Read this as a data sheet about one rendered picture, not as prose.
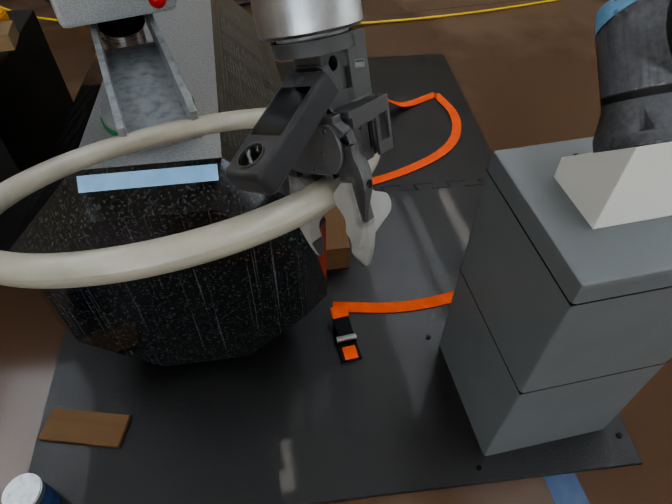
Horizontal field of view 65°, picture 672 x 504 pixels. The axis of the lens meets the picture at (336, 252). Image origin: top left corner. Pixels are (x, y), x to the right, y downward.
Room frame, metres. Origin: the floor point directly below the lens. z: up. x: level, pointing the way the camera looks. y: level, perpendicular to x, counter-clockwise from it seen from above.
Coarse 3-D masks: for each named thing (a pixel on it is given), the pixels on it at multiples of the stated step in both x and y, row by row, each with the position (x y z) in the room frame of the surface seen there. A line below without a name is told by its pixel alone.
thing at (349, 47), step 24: (288, 48) 0.40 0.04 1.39; (312, 48) 0.40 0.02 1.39; (336, 48) 0.41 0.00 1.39; (360, 48) 0.45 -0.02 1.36; (336, 72) 0.42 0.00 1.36; (360, 72) 0.44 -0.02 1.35; (336, 96) 0.41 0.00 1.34; (360, 96) 0.43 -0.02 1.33; (384, 96) 0.43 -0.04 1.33; (336, 120) 0.38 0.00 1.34; (360, 120) 0.39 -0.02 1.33; (312, 144) 0.38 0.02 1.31; (336, 144) 0.36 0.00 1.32; (360, 144) 0.40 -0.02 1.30; (384, 144) 0.41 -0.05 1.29; (312, 168) 0.37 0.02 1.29; (336, 168) 0.36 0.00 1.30
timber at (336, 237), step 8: (336, 208) 1.51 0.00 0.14; (328, 216) 1.46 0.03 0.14; (336, 216) 1.46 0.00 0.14; (328, 224) 1.42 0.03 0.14; (336, 224) 1.42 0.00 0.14; (344, 224) 1.42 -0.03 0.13; (328, 232) 1.38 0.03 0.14; (336, 232) 1.38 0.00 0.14; (344, 232) 1.38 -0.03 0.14; (328, 240) 1.34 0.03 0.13; (336, 240) 1.34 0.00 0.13; (344, 240) 1.34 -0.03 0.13; (328, 248) 1.30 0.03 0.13; (336, 248) 1.30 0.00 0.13; (344, 248) 1.30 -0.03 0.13; (328, 256) 1.29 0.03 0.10; (336, 256) 1.29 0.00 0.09; (344, 256) 1.30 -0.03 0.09; (328, 264) 1.29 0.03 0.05; (336, 264) 1.29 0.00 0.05; (344, 264) 1.30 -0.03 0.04
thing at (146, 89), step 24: (96, 24) 1.08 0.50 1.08; (96, 48) 0.91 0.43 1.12; (120, 48) 0.99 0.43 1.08; (144, 48) 0.99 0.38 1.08; (120, 72) 0.90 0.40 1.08; (144, 72) 0.90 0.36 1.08; (168, 72) 0.89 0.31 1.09; (120, 96) 0.82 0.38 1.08; (144, 96) 0.82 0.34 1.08; (168, 96) 0.81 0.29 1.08; (120, 120) 0.68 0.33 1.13; (144, 120) 0.74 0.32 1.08; (168, 120) 0.74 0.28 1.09; (192, 120) 0.70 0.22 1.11; (168, 144) 0.68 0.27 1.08
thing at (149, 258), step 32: (160, 128) 0.68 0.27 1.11; (192, 128) 0.69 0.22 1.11; (224, 128) 0.69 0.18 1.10; (64, 160) 0.58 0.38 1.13; (96, 160) 0.61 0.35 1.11; (0, 192) 0.48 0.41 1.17; (32, 192) 0.52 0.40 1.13; (320, 192) 0.35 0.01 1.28; (224, 224) 0.30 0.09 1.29; (256, 224) 0.31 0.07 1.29; (288, 224) 0.32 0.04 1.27; (0, 256) 0.29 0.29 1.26; (32, 256) 0.29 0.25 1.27; (64, 256) 0.28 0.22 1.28; (96, 256) 0.27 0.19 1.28; (128, 256) 0.27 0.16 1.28; (160, 256) 0.27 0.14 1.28; (192, 256) 0.28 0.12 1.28; (224, 256) 0.29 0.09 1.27; (32, 288) 0.27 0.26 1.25
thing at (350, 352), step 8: (344, 304) 1.09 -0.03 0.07; (336, 312) 1.06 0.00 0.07; (344, 312) 1.06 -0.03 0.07; (336, 320) 1.03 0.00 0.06; (344, 320) 1.03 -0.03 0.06; (336, 328) 1.00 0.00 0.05; (344, 328) 1.00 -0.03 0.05; (352, 328) 1.02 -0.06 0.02; (336, 336) 0.97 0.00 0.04; (344, 336) 0.97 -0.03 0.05; (352, 336) 0.97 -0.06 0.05; (344, 344) 0.95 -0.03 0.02; (352, 344) 0.95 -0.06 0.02; (344, 352) 0.92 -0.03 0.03; (352, 352) 0.92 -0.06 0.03; (360, 352) 0.92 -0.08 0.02; (344, 360) 0.89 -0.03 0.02
